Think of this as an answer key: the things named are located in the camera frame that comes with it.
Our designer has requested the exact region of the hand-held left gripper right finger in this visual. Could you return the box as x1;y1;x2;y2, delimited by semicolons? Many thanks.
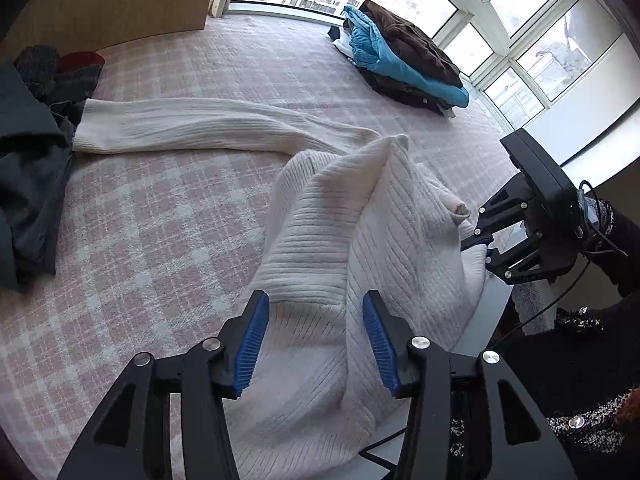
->
362;289;578;480

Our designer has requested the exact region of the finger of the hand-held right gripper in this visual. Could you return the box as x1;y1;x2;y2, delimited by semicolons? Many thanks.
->
484;237;562;286
460;176;533;252

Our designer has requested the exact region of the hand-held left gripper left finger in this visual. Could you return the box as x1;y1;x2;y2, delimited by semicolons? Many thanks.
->
57;290;271;480

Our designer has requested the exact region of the cream knit cardigan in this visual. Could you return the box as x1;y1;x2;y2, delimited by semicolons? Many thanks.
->
72;97;488;480

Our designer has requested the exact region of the person's right forearm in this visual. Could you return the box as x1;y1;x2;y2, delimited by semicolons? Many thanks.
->
582;197;640;301

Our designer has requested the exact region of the stack of folded clothes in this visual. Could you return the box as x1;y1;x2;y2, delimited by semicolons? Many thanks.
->
342;6;471;108

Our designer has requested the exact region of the person's black tweed jacket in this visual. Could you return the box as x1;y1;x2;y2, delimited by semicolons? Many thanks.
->
447;297;640;480

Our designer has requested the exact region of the pink plaid blanket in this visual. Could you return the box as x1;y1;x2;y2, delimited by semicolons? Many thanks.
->
0;15;546;480

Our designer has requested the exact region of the brown folded garment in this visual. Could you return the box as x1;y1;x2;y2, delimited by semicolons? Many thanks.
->
360;0;463;88

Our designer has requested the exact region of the white folded garment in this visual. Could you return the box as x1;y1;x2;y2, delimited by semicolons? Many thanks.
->
331;34;362;67

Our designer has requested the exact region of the dark grey garment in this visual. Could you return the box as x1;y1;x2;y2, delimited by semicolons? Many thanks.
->
0;62;86;293

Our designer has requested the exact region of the grey ribbed knit garment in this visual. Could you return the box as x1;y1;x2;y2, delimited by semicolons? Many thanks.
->
14;45;103;111

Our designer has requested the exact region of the dark red garment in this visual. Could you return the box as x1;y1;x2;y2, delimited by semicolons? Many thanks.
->
57;51;107;74

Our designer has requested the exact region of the large wooden board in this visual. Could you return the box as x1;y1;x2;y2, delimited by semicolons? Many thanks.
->
0;0;226;58

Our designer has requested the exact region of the white window frame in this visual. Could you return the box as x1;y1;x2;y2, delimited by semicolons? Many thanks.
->
207;0;626;136

